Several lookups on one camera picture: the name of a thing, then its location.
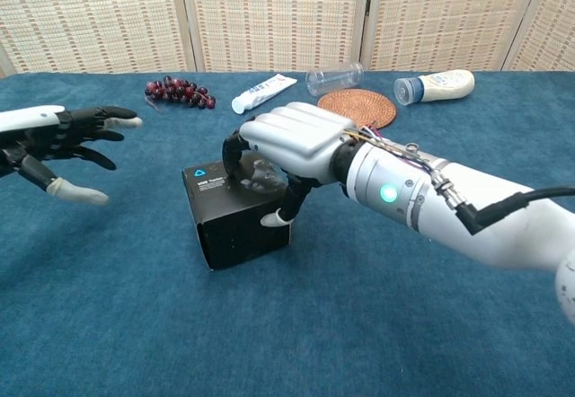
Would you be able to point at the dark red grape bunch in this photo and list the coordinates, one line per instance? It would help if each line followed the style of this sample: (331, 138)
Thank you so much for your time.
(179, 90)

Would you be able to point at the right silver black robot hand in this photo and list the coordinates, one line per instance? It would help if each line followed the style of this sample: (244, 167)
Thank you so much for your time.
(296, 141)

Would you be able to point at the white mayonnaise bottle blue cap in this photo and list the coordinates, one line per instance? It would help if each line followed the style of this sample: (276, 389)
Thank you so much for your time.
(444, 86)

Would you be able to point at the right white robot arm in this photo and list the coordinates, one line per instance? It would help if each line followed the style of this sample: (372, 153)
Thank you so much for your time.
(449, 208)

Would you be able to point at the white toothpaste tube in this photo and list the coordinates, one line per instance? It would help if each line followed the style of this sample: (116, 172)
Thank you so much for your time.
(260, 91)

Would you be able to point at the blue plush table cloth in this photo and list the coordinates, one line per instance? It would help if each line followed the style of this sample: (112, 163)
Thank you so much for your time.
(314, 325)

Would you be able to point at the round woven rattan coaster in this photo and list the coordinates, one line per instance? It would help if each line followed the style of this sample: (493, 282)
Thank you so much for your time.
(364, 107)

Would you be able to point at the black cardboard box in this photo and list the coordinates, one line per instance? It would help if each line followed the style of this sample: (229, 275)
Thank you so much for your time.
(238, 217)

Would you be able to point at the beige woven folding screen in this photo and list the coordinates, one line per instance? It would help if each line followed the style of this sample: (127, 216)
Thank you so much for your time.
(269, 11)

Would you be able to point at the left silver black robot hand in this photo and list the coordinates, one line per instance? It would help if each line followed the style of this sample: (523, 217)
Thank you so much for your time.
(54, 136)

